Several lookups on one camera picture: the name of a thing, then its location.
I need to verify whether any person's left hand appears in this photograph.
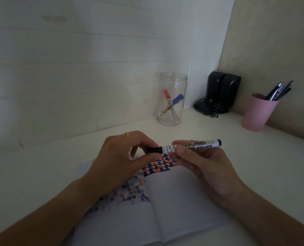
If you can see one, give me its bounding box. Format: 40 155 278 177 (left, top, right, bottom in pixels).
78 131 164 203

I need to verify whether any person's right hand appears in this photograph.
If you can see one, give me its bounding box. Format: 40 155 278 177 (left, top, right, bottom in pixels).
171 140 248 207

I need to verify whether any black-capped whiteboard marker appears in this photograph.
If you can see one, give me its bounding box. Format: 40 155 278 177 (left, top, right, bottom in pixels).
147 139 222 154

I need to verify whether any person's left forearm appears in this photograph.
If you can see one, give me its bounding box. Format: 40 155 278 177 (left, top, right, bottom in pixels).
0 178 102 246

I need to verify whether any person's right forearm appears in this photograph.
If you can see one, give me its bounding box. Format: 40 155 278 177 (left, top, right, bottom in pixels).
226 186 304 246

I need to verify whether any open notebook with patterned pages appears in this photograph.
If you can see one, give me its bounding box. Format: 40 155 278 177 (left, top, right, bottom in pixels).
72 151 232 246

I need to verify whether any blue-capped whiteboard marker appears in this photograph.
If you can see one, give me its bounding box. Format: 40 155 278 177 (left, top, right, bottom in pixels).
157 94 184 119

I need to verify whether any red-capped whiteboard marker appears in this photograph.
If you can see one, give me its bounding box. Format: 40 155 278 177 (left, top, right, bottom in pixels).
163 89 180 123

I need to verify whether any clear plastic jar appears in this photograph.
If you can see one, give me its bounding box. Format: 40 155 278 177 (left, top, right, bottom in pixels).
157 72 188 126

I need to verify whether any black desktop speaker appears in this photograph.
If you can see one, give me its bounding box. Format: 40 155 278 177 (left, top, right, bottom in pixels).
218 73 242 114
205 71 227 113

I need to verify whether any pink plastic cup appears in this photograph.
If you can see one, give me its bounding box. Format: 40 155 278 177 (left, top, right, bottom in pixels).
241 93 279 132

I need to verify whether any black pen with silver clip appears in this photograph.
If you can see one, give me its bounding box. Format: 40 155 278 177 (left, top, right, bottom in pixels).
266 83 283 101

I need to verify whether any black speaker cable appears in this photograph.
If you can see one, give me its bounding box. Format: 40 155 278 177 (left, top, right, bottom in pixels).
194 98 220 118

